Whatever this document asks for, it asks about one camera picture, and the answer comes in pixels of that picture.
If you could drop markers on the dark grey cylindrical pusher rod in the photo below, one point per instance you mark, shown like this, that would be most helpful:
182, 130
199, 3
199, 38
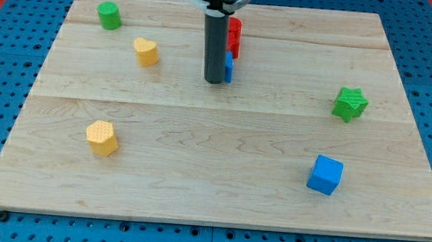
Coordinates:
216, 29

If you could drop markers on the blue triangle block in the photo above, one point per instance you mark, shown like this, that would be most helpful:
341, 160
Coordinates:
229, 67

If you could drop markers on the blue cube block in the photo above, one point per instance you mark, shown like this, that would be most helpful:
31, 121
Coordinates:
325, 175

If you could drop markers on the red block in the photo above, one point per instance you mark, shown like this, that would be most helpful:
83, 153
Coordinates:
234, 35

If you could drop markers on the yellow heart block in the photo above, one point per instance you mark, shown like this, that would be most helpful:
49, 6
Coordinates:
146, 52

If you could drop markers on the green cylinder block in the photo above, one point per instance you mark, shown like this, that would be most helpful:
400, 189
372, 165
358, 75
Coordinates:
109, 16

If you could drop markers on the light wooden board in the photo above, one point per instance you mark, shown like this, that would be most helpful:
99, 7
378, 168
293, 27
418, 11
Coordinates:
235, 155

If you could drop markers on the green star block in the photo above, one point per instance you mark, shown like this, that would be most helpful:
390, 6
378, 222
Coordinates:
349, 104

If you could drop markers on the yellow hexagon block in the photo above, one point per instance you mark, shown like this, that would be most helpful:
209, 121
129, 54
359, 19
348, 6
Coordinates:
101, 137

